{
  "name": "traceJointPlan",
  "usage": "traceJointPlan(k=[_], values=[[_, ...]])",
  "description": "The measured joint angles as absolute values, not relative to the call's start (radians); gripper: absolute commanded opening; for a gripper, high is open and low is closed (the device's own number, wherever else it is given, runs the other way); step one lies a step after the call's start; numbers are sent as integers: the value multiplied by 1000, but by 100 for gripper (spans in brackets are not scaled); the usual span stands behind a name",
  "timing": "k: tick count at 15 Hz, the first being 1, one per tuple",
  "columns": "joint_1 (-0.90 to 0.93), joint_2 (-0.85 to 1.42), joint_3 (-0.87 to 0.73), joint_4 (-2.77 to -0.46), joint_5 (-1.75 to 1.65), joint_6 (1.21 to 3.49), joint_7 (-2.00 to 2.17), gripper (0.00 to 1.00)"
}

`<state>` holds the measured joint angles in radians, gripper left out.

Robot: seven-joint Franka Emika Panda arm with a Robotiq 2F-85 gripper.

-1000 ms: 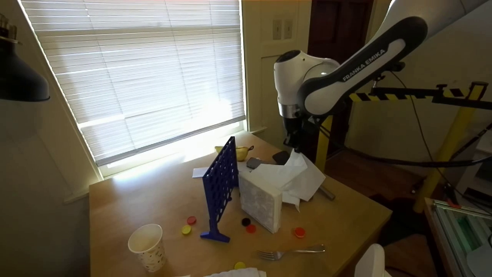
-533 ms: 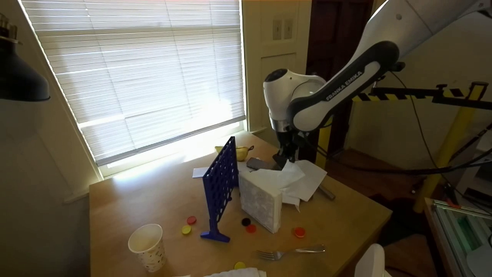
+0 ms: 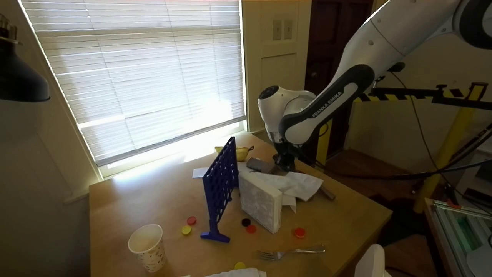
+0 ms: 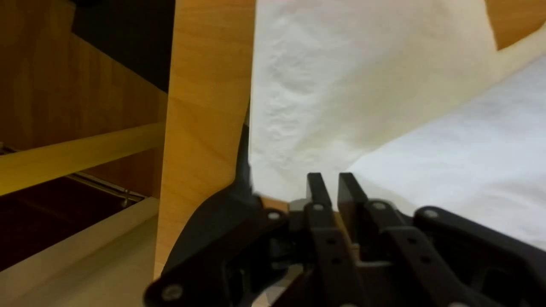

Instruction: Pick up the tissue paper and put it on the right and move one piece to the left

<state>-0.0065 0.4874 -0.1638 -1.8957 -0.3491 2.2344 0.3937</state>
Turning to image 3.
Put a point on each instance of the wide window blinds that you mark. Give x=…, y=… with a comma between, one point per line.
x=144, y=76

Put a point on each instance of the blue connect four grid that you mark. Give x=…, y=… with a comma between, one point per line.
x=221, y=184

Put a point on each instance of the crumpled white napkin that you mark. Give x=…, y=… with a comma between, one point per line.
x=290, y=201

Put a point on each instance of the white tissue sheet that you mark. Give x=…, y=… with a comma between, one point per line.
x=302, y=184

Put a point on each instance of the black mounted camera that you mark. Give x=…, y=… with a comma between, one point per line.
x=397, y=66

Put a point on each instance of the yellow upright post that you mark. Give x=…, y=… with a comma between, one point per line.
x=322, y=150

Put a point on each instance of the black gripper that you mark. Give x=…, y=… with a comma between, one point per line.
x=285, y=152

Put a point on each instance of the folded white cloth stack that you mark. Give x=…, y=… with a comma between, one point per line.
x=236, y=272

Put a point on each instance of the yellow stand pole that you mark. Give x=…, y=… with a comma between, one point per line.
x=451, y=147

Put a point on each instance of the yellow game disc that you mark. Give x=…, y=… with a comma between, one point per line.
x=239, y=264
x=187, y=229

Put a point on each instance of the orange bottle cap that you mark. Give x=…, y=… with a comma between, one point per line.
x=301, y=232

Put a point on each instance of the dark wooden door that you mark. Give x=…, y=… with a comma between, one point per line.
x=333, y=30

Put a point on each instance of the white cardboard box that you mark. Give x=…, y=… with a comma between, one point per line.
x=259, y=204

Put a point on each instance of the white paper sheet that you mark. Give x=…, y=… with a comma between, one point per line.
x=201, y=172

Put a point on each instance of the white bottle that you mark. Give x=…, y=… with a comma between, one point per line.
x=371, y=261

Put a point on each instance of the white green equipment box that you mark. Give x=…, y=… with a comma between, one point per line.
x=462, y=235

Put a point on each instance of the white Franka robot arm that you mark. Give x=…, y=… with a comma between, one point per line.
x=359, y=86

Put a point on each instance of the red game disc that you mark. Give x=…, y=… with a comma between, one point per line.
x=251, y=227
x=191, y=220

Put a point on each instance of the black game disc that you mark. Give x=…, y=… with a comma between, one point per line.
x=247, y=221

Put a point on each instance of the patterned paper cup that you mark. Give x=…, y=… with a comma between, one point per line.
x=148, y=247

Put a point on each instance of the wall switch plate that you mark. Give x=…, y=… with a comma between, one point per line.
x=290, y=29
x=277, y=29

